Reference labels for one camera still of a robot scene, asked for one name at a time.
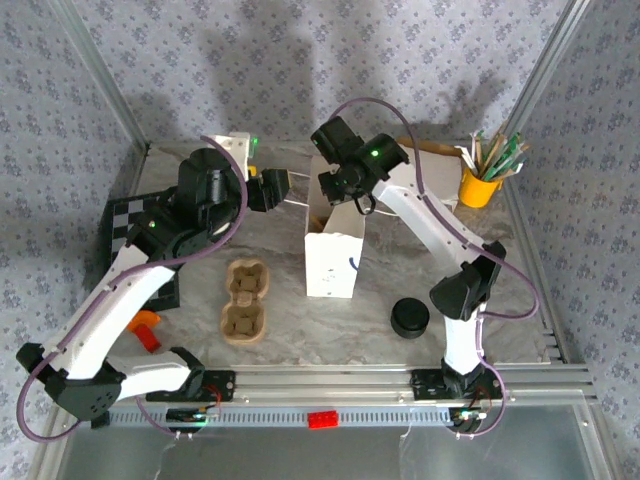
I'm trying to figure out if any white pink paper gift bag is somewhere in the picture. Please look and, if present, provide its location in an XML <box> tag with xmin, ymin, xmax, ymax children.
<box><xmin>279</xmin><ymin>154</ymin><xmax>401</xmax><ymax>300</ymax></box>

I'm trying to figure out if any brown cardboard cup carrier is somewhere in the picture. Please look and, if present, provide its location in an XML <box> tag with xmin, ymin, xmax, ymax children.
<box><xmin>220</xmin><ymin>257</ymin><xmax>271</xmax><ymax>346</ymax></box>

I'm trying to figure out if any white napkin stack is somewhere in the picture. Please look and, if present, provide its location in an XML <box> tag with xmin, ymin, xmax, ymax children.
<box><xmin>404</xmin><ymin>149</ymin><xmax>462</xmax><ymax>206</ymax></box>

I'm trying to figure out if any black grey checkerboard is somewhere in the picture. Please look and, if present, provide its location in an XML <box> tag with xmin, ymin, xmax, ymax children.
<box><xmin>103</xmin><ymin>194</ymin><xmax>181</xmax><ymax>309</ymax></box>

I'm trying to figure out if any stack of paper napkins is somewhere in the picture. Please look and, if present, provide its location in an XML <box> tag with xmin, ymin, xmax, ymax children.
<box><xmin>397</xmin><ymin>137</ymin><xmax>466</xmax><ymax>214</ymax></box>

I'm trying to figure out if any yellow holder cup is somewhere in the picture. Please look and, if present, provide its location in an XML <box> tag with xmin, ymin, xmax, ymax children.
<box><xmin>458</xmin><ymin>167</ymin><xmax>504</xmax><ymax>210</ymax></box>

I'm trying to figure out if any black round lid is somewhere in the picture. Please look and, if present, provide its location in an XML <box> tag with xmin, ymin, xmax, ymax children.
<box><xmin>390</xmin><ymin>297</ymin><xmax>432</xmax><ymax>340</ymax></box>

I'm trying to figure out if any bundle of stirrers and straws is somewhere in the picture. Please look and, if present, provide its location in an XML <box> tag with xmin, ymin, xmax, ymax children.
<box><xmin>469</xmin><ymin>128</ymin><xmax>530</xmax><ymax>182</ymax></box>

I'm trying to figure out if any orange red plastic clamp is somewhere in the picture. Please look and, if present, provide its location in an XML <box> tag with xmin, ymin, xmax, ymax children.
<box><xmin>127</xmin><ymin>309</ymin><xmax>162</xmax><ymax>354</ymax></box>

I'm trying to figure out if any small circuit board green light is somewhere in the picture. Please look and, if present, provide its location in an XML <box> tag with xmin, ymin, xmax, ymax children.
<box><xmin>166</xmin><ymin>407</ymin><xmax>221</xmax><ymax>426</ymax></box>
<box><xmin>448</xmin><ymin>407</ymin><xmax>489</xmax><ymax>432</ymax></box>

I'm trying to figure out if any red toy brick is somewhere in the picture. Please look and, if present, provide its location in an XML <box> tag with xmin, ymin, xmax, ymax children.
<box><xmin>307</xmin><ymin>410</ymin><xmax>340</xmax><ymax>430</ymax></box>

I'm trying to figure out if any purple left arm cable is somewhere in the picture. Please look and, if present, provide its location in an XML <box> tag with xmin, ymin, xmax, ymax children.
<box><xmin>17</xmin><ymin>134</ymin><xmax>250</xmax><ymax>442</ymax></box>

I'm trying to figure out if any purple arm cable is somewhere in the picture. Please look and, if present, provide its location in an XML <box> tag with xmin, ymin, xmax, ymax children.
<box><xmin>332</xmin><ymin>97</ymin><xmax>541</xmax><ymax>441</ymax></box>
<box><xmin>17</xmin><ymin>134</ymin><xmax>250</xmax><ymax>442</ymax></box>

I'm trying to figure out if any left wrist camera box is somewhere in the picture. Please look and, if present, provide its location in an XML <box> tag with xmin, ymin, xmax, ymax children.
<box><xmin>219</xmin><ymin>132</ymin><xmax>261</xmax><ymax>174</ymax></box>

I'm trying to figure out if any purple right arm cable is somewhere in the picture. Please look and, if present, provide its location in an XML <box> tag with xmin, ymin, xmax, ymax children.
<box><xmin>332</xmin><ymin>97</ymin><xmax>541</xmax><ymax>441</ymax></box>

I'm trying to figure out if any aluminium frame post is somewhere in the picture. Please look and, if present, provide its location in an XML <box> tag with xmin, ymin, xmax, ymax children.
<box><xmin>49</xmin><ymin>0</ymin><xmax>152</xmax><ymax>154</ymax></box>
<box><xmin>502</xmin><ymin>0</ymin><xmax>599</xmax><ymax>146</ymax></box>

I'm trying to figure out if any aluminium mounting rail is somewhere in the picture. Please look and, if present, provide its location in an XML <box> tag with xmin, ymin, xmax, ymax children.
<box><xmin>53</xmin><ymin>364</ymin><xmax>599</xmax><ymax>405</ymax></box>

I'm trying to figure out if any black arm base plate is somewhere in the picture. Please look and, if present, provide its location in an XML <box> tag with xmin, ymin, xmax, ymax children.
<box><xmin>410</xmin><ymin>368</ymin><xmax>503</xmax><ymax>401</ymax></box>
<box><xmin>145</xmin><ymin>369</ymin><xmax>236</xmax><ymax>403</ymax></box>

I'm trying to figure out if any grey slotted cable tray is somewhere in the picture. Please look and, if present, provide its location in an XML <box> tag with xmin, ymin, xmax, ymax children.
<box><xmin>69</xmin><ymin>405</ymin><xmax>469</xmax><ymax>427</ymax></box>

